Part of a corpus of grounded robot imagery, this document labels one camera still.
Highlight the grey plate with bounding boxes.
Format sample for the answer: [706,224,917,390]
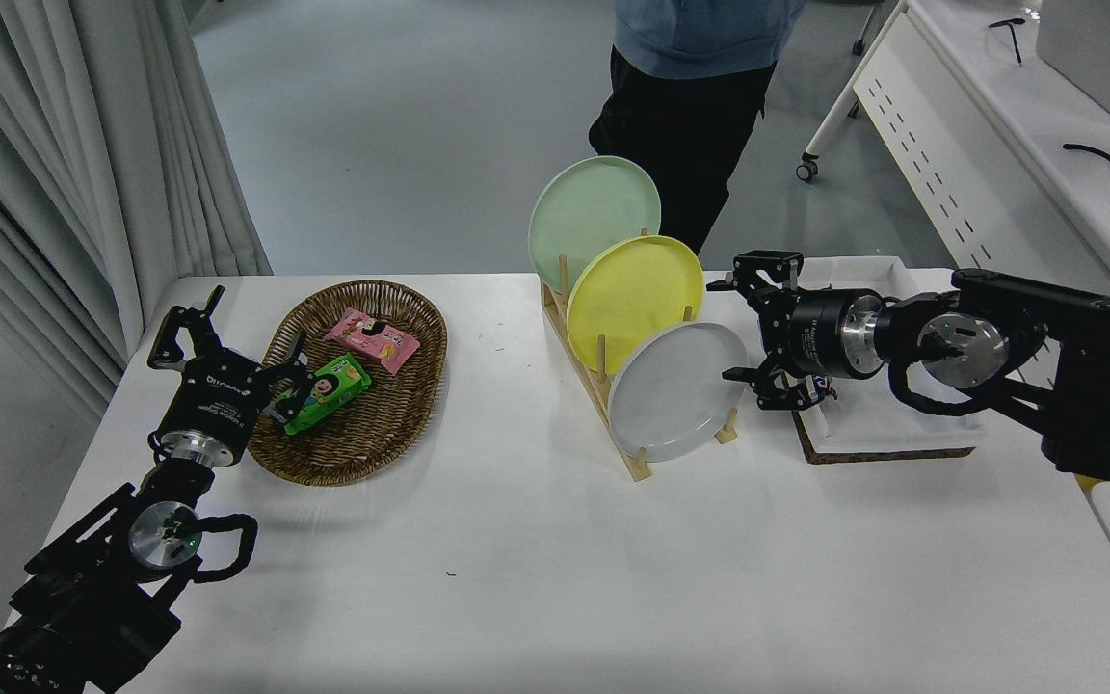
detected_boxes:
[607,321,751,464]

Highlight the pale grey curtain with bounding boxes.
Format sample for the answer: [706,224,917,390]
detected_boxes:
[0,0,273,425]

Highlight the black cable on desk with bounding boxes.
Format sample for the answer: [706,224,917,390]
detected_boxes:
[1062,143,1110,178]

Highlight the black glasses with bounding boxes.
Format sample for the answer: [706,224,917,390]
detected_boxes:
[987,16,1026,65]

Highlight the brown wicker basket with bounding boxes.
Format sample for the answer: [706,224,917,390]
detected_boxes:
[247,280,448,487]

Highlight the pink snack pack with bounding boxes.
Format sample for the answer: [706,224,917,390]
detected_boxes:
[325,307,421,375]

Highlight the white tray with cork base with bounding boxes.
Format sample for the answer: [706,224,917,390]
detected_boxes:
[755,255,987,466]

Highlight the white perforated desk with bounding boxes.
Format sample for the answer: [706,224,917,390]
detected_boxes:
[796,0,1110,319]

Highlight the silver laptop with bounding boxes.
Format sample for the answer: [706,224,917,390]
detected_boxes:
[1035,0,1110,132]

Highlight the green snack pack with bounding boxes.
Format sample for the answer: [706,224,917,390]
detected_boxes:
[282,353,373,437]

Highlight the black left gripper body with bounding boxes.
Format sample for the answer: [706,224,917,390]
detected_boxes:
[158,352,275,468]

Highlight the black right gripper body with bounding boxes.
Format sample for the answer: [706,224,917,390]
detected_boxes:
[762,287,859,382]

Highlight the yellow plate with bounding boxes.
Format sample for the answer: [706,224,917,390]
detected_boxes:
[566,235,704,377]

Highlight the wooden plate rack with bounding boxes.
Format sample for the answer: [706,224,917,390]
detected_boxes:
[540,229,739,483]

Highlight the pale green plate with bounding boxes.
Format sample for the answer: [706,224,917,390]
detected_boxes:
[527,155,662,295]

